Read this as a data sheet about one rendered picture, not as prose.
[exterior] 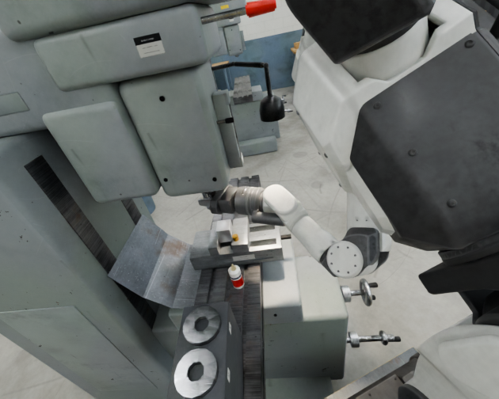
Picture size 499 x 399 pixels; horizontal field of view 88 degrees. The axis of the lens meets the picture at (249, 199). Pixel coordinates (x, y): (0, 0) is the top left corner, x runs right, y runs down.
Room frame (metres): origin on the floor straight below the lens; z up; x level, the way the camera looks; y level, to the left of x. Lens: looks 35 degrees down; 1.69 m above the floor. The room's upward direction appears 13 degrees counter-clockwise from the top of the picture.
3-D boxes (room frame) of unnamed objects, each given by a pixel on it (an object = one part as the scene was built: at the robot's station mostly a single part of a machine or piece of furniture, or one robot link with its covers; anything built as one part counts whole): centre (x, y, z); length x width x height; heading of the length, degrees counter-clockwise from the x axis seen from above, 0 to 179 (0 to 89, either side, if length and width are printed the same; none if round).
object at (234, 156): (0.69, 0.01, 1.45); 0.04 x 0.04 x 0.21; 81
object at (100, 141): (0.74, 0.32, 1.47); 0.24 x 0.19 x 0.26; 171
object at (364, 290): (0.64, -0.37, 0.63); 0.16 x 0.12 x 0.12; 81
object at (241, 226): (0.74, 0.06, 1.02); 0.15 x 0.06 x 0.04; 172
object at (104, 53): (0.72, 0.16, 1.68); 0.34 x 0.24 x 0.10; 81
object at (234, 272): (0.58, 0.10, 0.99); 0.04 x 0.04 x 0.11
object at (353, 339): (0.49, -0.38, 0.51); 0.22 x 0.06 x 0.06; 81
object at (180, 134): (0.71, 0.13, 1.47); 0.21 x 0.19 x 0.32; 171
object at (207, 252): (0.74, 0.09, 0.99); 0.35 x 0.15 x 0.11; 82
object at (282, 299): (0.71, 0.12, 0.79); 0.50 x 0.35 x 0.12; 81
